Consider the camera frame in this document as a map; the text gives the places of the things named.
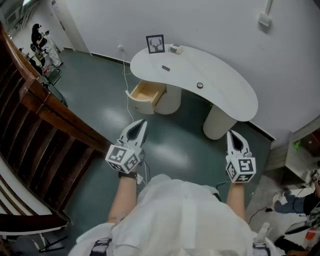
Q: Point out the wooden drawer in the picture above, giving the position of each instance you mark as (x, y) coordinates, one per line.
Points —
(146, 92)

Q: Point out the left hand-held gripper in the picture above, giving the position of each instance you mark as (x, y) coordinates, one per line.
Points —
(120, 156)

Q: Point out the white kidney-shaped desk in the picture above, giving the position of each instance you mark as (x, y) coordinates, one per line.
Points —
(200, 67)

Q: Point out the white wall switch box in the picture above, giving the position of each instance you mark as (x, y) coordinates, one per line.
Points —
(264, 20)

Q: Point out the black lipstick tube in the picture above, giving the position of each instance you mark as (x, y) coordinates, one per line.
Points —
(165, 68)

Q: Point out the small round brown object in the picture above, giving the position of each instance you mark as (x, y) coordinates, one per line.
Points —
(199, 85)

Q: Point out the person's right forearm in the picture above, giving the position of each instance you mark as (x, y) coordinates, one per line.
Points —
(236, 197)

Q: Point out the black framed deer picture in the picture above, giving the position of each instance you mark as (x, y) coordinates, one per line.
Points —
(155, 44)

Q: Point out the white wall plug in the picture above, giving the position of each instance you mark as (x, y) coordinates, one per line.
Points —
(120, 48)

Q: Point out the brown wooden bed frame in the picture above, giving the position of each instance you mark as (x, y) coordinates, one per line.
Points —
(37, 130)

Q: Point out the person's white shirt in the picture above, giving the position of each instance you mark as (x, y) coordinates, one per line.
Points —
(180, 220)

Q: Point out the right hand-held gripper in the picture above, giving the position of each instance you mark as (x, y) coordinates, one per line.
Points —
(243, 166)

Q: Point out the person's left forearm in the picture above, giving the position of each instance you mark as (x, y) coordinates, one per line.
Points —
(123, 197)

